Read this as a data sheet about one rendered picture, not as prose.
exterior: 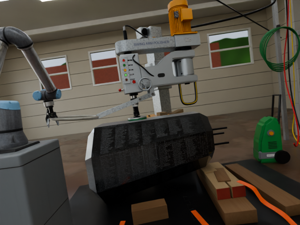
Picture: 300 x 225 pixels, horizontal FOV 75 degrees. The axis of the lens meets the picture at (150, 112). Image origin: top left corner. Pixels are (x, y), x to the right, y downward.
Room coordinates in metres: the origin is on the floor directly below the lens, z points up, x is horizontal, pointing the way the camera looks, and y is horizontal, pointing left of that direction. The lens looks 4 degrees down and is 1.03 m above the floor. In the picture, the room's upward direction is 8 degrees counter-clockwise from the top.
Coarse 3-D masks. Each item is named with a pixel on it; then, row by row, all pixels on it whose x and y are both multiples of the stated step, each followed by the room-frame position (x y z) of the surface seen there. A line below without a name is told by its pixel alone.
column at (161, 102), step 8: (152, 32) 2.81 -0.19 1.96; (160, 32) 2.89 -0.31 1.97; (152, 56) 2.84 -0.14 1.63; (160, 56) 2.86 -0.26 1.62; (168, 88) 2.90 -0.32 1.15; (152, 96) 2.95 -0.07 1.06; (160, 96) 2.81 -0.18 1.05; (168, 96) 2.89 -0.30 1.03; (160, 104) 2.80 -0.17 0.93; (168, 104) 2.88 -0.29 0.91; (168, 112) 2.87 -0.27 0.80
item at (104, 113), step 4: (140, 96) 2.18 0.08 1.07; (144, 96) 2.19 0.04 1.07; (148, 96) 2.19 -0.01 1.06; (132, 100) 2.16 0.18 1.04; (136, 100) 2.17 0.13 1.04; (140, 100) 2.18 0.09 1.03; (120, 104) 2.24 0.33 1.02; (124, 104) 2.14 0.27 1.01; (128, 104) 2.15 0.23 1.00; (132, 104) 2.16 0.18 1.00; (112, 108) 2.12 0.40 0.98; (116, 108) 2.12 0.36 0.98; (120, 108) 2.13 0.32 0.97; (100, 112) 2.20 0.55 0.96; (104, 112) 2.10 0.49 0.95; (108, 112) 2.11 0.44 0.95; (112, 112) 2.11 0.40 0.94; (100, 116) 2.09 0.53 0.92
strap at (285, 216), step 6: (240, 180) 1.65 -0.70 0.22; (252, 186) 1.54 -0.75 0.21; (258, 192) 1.50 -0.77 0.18; (258, 198) 1.46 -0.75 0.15; (264, 204) 1.42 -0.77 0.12; (270, 204) 1.41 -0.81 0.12; (276, 210) 1.34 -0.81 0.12; (198, 216) 1.54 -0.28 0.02; (282, 216) 1.28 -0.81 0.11; (288, 216) 1.29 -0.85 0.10; (120, 222) 1.60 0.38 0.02; (204, 222) 1.45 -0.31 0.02; (288, 222) 1.25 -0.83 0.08; (294, 222) 1.25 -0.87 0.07
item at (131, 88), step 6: (126, 54) 2.11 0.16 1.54; (132, 54) 2.12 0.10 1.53; (132, 60) 2.12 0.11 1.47; (138, 60) 2.14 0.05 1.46; (120, 66) 2.26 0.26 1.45; (132, 66) 2.12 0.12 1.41; (138, 66) 2.13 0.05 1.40; (132, 72) 2.12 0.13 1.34; (138, 72) 2.13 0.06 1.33; (132, 78) 2.12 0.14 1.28; (138, 78) 2.13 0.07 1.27; (126, 84) 2.10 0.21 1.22; (132, 84) 2.11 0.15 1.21; (126, 90) 2.10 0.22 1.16; (132, 90) 2.11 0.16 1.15; (138, 90) 2.13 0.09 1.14
